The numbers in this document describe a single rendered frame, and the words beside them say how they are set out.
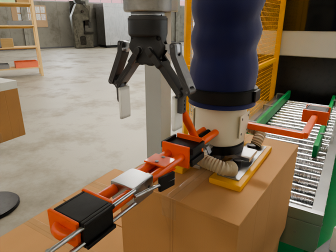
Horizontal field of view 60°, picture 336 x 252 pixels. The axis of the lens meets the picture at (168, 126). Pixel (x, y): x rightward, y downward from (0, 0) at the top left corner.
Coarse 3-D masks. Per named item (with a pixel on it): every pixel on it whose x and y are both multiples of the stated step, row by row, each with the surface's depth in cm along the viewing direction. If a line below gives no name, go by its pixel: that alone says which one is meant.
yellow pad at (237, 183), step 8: (248, 144) 103; (264, 152) 104; (232, 160) 92; (240, 160) 91; (256, 160) 98; (240, 168) 91; (248, 168) 92; (256, 168) 94; (216, 176) 88; (224, 176) 87; (232, 176) 87; (240, 176) 87; (248, 176) 88; (216, 184) 87; (224, 184) 85; (232, 184) 84; (240, 184) 83
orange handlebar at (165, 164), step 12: (312, 120) 99; (216, 132) 90; (276, 132) 93; (288, 132) 91; (300, 132) 89; (204, 144) 85; (156, 156) 72; (168, 156) 76; (180, 156) 73; (144, 168) 68; (156, 168) 72; (168, 168) 69; (156, 180) 66; (108, 192) 58; (120, 204) 55; (60, 228) 48; (72, 240) 47
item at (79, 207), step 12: (84, 192) 55; (60, 204) 51; (72, 204) 51; (84, 204) 51; (96, 204) 51; (48, 216) 50; (60, 216) 48; (72, 216) 48; (84, 216) 48; (72, 228) 47
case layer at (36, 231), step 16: (112, 176) 171; (96, 192) 155; (48, 208) 142; (32, 224) 131; (48, 224) 131; (0, 240) 121; (16, 240) 121; (32, 240) 121; (48, 240) 121; (112, 240) 121
